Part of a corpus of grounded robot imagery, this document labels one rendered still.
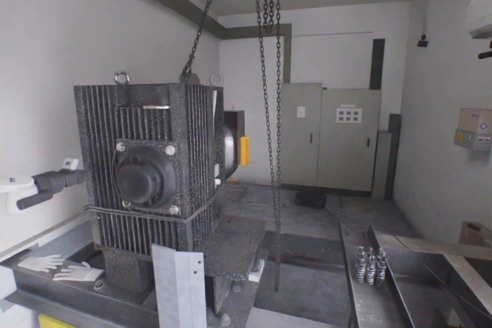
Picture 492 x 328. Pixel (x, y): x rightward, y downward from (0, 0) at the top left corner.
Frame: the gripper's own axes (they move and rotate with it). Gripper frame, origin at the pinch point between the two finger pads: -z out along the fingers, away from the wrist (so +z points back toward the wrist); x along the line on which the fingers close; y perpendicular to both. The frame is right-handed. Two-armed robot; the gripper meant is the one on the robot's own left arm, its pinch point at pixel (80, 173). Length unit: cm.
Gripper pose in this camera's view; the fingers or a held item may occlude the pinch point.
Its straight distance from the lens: 122.2
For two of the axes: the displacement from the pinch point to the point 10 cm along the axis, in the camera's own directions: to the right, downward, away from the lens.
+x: 9.6, 0.5, -2.7
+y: 0.0, -9.8, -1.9
